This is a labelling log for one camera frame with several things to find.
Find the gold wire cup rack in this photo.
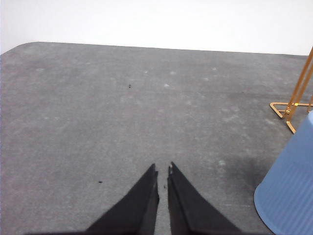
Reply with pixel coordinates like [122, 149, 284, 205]
[270, 47, 313, 134]

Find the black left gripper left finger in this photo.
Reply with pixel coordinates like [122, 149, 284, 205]
[63, 164, 159, 235]

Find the blue ribbed plastic cup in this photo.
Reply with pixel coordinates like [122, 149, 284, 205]
[254, 111, 313, 235]

